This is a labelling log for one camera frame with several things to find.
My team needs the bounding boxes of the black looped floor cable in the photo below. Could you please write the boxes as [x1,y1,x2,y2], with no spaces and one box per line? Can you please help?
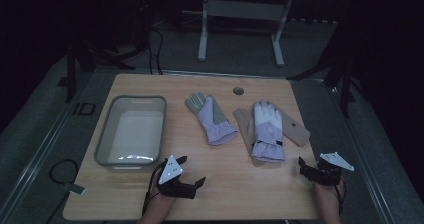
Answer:
[48,158,80,186]

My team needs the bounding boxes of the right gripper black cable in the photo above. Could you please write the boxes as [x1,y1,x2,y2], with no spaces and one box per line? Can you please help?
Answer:
[334,178,347,216]

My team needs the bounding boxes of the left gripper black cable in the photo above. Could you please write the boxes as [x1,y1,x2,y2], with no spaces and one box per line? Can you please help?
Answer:
[141,159,168,217]

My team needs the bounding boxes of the black tripod stand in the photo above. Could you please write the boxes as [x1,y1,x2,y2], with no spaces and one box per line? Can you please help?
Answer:
[287,22,359,119]
[64,38,136,104]

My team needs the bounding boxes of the beige knit glove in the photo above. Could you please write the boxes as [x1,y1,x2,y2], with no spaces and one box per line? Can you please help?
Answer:
[232,107,266,168]
[273,104,311,148]

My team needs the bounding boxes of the dark equipment with red light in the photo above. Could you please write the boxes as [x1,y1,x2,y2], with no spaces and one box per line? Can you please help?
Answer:
[132,0,155,53]

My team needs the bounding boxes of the black hanging cables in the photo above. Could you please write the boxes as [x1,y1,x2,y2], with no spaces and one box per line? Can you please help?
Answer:
[145,25,165,76]

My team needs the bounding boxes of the black rectangular floor frame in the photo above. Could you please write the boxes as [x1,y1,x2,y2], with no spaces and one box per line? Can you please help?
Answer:
[71,101,97,117]

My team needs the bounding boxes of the aluminium floor rail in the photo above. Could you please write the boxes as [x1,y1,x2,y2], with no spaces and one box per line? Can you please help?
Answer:
[324,80,401,224]
[0,80,101,224]

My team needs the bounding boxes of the person's left hand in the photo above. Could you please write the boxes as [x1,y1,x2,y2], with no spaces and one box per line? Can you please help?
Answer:
[145,183,177,208]

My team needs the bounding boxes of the purple glove with white fingers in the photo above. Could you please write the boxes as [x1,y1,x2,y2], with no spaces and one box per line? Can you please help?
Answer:
[250,100,287,163]

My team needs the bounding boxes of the person's right hand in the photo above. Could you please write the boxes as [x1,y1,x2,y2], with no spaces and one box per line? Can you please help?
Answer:
[313,178,346,202]

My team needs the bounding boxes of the white metal desk frame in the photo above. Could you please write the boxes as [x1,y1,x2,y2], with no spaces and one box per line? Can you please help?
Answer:
[197,0,297,68]

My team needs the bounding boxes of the grey plastic bin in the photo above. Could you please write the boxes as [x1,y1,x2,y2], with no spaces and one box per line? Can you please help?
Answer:
[94,94,168,170]

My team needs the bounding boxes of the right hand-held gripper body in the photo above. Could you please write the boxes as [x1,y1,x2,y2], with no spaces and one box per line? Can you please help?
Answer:
[307,151,355,187]

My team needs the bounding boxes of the purple glove with grey palm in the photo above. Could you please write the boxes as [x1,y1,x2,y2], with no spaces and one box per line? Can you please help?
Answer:
[184,91,239,147]

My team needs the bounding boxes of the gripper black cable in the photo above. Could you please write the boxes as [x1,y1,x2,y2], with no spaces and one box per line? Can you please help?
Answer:
[141,159,168,217]
[334,178,347,216]

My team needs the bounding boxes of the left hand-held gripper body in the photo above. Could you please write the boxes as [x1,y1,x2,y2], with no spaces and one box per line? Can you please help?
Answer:
[155,154,198,200]

